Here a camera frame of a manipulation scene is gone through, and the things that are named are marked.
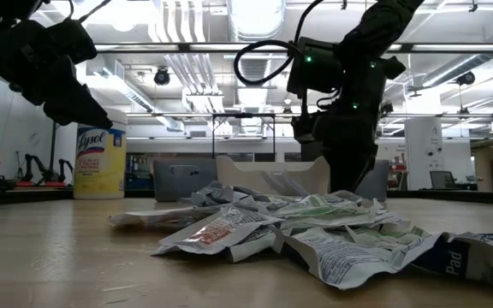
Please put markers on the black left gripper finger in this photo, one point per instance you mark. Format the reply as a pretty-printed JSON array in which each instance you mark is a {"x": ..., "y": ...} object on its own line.
[
  {"x": 67, "y": 72},
  {"x": 75, "y": 111}
]

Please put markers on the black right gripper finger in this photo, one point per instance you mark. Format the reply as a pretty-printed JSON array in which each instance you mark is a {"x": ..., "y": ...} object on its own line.
[{"x": 349, "y": 171}]

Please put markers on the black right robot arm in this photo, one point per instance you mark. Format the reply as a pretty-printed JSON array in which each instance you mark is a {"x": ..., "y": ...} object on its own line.
[{"x": 379, "y": 25}]

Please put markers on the translucent grey plastic bin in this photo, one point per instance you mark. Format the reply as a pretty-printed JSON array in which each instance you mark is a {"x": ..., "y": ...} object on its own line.
[
  {"x": 178, "y": 179},
  {"x": 377, "y": 179}
]

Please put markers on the black monitor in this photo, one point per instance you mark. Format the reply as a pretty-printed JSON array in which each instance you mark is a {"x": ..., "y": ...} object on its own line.
[{"x": 313, "y": 153}]

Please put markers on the black light stand pole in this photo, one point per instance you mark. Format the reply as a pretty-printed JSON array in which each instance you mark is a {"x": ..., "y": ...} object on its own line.
[{"x": 53, "y": 149}]

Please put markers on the white text-printed packet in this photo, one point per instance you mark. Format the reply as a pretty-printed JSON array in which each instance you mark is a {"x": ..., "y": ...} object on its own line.
[
  {"x": 251, "y": 250},
  {"x": 379, "y": 214}
]

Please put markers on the yellow Lysol wipes canister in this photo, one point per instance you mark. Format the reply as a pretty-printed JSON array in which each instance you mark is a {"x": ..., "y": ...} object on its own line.
[{"x": 101, "y": 162}]

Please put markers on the white pillar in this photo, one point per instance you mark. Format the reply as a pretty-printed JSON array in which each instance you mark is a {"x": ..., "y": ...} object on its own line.
[{"x": 422, "y": 154}]

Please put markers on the background black robot arms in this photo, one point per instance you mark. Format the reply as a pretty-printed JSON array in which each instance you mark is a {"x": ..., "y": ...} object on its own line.
[{"x": 37, "y": 184}]

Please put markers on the blue storage shelf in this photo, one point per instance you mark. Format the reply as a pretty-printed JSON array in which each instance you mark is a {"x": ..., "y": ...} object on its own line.
[{"x": 137, "y": 175}]

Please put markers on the dark office chair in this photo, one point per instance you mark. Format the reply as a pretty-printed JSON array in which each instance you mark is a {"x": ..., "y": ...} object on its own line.
[{"x": 441, "y": 179}]

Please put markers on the black ceiling spotlight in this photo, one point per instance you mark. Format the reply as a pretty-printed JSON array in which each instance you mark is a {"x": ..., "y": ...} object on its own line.
[
  {"x": 162, "y": 77},
  {"x": 466, "y": 78}
]

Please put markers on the white plastic bin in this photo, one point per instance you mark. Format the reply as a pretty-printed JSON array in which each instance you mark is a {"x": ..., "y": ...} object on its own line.
[{"x": 246, "y": 175}]

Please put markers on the crumpled grey-white packet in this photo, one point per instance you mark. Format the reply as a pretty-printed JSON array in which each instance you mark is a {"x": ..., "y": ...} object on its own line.
[{"x": 216, "y": 194}]

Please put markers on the navy Pad packet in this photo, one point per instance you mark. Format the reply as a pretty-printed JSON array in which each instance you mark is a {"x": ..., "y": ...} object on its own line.
[{"x": 456, "y": 261}]

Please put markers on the black overhead rig beam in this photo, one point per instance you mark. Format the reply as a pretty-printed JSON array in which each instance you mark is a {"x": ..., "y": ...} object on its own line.
[{"x": 229, "y": 47}]

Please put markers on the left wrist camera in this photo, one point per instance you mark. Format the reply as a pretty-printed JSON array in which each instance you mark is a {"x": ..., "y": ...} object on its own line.
[{"x": 73, "y": 40}]

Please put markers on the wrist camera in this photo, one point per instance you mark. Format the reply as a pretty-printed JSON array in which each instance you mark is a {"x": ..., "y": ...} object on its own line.
[
  {"x": 73, "y": 40},
  {"x": 302, "y": 128}
]

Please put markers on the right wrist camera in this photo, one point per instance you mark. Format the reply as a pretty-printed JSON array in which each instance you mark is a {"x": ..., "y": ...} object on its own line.
[{"x": 302, "y": 128}]

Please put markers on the white rectangular ceiling duct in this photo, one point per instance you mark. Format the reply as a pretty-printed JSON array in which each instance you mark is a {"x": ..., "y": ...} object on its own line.
[{"x": 135, "y": 98}]

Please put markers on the large white ceiling duct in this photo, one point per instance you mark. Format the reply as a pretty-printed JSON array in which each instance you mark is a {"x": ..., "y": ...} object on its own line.
[{"x": 477, "y": 51}]

